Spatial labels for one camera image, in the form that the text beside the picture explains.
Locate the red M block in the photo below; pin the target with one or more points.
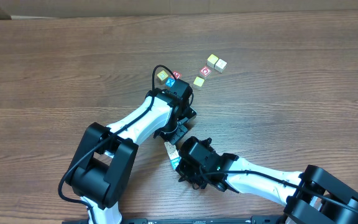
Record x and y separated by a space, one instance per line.
176 75

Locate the blue X block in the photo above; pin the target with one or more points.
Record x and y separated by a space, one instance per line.
169 83

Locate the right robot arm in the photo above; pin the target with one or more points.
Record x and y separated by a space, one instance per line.
312 196

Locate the yellow block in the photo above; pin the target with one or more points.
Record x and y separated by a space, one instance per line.
162 76
198 83
212 60

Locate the yellow block left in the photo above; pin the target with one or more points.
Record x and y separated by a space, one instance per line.
162 76

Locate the blue L block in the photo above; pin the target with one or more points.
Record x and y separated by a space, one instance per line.
175 162

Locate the yellow block centre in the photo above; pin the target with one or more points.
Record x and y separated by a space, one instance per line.
198 83

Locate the white block upper right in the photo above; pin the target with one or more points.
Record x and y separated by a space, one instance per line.
220 65

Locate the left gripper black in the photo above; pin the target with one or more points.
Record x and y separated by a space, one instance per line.
177 134

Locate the red O block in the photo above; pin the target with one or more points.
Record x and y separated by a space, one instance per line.
205 72

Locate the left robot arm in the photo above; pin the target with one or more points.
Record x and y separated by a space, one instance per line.
100 169

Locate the white animal block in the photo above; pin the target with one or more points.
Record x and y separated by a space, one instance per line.
169 147

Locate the yellow block upper right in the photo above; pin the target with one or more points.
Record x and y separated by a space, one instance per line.
212 60

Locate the white W block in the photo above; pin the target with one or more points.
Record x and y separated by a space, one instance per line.
173 154

